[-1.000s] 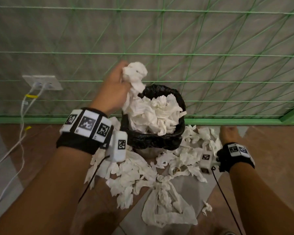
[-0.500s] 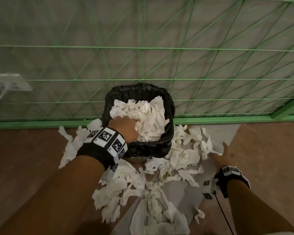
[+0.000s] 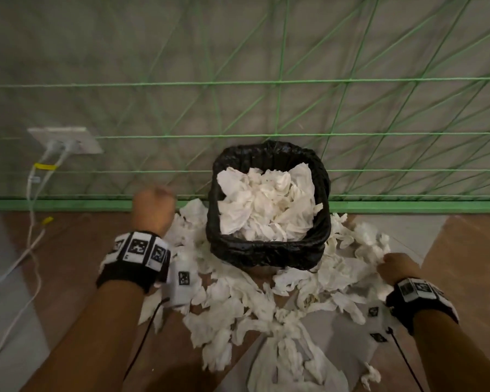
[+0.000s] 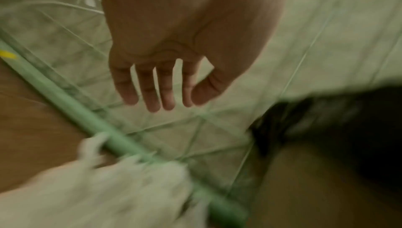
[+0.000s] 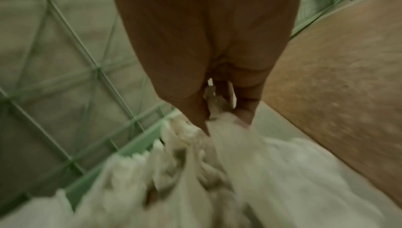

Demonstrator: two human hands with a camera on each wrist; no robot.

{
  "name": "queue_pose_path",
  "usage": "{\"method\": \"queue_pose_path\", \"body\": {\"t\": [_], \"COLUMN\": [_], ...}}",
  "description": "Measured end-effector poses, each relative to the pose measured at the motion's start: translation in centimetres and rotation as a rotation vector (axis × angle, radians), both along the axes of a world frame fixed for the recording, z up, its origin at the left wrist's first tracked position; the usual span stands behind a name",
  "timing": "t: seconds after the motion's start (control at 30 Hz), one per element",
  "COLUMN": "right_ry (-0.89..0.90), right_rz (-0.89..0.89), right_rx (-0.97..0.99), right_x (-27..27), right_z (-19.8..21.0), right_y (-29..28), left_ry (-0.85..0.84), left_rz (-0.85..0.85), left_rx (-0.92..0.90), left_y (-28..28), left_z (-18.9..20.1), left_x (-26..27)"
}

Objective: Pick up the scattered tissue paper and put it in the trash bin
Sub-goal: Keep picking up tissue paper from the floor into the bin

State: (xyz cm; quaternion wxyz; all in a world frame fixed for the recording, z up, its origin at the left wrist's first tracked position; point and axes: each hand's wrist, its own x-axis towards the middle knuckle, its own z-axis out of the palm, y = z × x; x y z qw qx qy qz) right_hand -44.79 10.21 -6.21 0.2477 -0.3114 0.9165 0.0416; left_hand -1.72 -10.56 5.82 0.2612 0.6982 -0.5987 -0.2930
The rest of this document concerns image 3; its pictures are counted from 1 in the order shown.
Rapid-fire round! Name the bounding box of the person's left hand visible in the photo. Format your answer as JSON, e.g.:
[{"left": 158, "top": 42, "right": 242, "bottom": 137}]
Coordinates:
[{"left": 130, "top": 185, "right": 177, "bottom": 237}]

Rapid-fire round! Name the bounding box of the person's right hand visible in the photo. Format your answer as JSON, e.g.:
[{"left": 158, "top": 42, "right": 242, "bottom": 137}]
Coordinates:
[{"left": 376, "top": 252, "right": 422, "bottom": 287}]

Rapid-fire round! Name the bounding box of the person's right forearm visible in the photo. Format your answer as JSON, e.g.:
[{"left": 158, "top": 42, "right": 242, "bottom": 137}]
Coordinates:
[{"left": 410, "top": 309, "right": 490, "bottom": 392}]

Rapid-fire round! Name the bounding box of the person's left forearm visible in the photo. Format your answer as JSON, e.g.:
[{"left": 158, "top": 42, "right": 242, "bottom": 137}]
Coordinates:
[{"left": 22, "top": 279, "right": 148, "bottom": 392}]

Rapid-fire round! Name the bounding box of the black right wristband with markers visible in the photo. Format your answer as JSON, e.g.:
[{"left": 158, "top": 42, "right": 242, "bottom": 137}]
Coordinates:
[{"left": 385, "top": 277, "right": 460, "bottom": 336}]

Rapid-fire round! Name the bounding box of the black wristband with markers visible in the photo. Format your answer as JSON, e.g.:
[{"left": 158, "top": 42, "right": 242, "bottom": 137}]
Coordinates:
[
  {"left": 385, "top": 277, "right": 460, "bottom": 336},
  {"left": 96, "top": 230, "right": 172, "bottom": 293}
]

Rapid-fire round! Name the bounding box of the green baseboard strip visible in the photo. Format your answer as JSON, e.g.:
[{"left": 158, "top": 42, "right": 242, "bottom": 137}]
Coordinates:
[{"left": 0, "top": 199, "right": 490, "bottom": 214}]

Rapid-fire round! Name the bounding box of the black left wristband with markers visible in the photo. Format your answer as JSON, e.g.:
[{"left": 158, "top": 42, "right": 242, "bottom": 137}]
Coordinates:
[{"left": 96, "top": 230, "right": 172, "bottom": 293}]

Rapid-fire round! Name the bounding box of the heap of white tissues in bin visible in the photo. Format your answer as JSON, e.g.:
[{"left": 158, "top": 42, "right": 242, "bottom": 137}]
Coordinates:
[{"left": 216, "top": 162, "right": 324, "bottom": 242}]

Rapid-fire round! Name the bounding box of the trash bin with black bag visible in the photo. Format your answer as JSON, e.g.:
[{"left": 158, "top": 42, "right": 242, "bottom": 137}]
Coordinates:
[{"left": 206, "top": 140, "right": 332, "bottom": 271}]

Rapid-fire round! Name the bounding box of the pile of crumpled white tissues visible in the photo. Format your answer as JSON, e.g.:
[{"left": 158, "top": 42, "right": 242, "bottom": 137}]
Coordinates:
[{"left": 138, "top": 199, "right": 394, "bottom": 392}]

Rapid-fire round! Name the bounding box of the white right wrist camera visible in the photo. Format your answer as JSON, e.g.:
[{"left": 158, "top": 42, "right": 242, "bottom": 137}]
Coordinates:
[{"left": 365, "top": 302, "right": 397, "bottom": 344}]

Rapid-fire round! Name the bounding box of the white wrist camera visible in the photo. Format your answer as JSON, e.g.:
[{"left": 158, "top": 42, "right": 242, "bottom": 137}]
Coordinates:
[
  {"left": 163, "top": 256, "right": 197, "bottom": 310},
  {"left": 365, "top": 302, "right": 397, "bottom": 344}
]

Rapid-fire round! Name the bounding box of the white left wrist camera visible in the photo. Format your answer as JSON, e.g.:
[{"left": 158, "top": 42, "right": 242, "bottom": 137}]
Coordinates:
[{"left": 163, "top": 256, "right": 197, "bottom": 310}]

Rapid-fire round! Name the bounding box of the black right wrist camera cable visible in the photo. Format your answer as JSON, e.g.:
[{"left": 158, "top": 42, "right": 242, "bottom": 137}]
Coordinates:
[{"left": 385, "top": 327, "right": 426, "bottom": 392}]

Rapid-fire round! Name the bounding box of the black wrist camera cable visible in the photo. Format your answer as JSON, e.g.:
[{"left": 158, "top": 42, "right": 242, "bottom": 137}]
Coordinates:
[
  {"left": 385, "top": 327, "right": 426, "bottom": 392},
  {"left": 122, "top": 297, "right": 171, "bottom": 382}
]

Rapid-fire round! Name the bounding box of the white wall socket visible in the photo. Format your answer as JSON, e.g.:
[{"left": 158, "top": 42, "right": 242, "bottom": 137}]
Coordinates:
[{"left": 27, "top": 126, "right": 104, "bottom": 155}]

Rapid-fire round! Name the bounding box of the black left wrist camera cable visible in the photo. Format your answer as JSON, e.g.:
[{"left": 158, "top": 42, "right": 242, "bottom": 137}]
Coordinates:
[{"left": 122, "top": 297, "right": 171, "bottom": 382}]

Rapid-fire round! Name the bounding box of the white power cable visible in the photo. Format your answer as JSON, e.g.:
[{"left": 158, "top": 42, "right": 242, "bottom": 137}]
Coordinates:
[
  {"left": 0, "top": 143, "right": 79, "bottom": 298},
  {"left": 0, "top": 143, "right": 66, "bottom": 369}
]

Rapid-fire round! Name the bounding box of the green rope net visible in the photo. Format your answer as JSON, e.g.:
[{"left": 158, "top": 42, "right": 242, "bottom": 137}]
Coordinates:
[{"left": 0, "top": 0, "right": 490, "bottom": 200}]

